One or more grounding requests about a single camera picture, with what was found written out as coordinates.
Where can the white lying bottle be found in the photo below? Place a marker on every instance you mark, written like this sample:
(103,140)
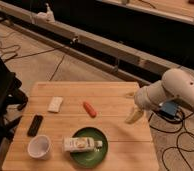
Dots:
(81,144)

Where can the long wooden rail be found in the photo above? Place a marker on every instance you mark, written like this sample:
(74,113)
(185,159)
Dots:
(115,29)

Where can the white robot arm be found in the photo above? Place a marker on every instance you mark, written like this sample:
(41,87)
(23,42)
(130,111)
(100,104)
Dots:
(174,84)

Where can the black office chair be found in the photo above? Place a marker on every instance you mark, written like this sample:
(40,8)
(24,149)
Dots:
(10,94)

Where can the white object on rail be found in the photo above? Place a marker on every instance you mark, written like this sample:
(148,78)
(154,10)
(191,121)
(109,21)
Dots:
(48,15)

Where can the white cup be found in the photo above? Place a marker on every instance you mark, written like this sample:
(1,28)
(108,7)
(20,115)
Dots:
(39,147)

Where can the green plate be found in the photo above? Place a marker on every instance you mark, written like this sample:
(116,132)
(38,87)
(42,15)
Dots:
(93,158)

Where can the cream pointed end effector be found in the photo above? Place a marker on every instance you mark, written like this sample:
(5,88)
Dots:
(135,114)

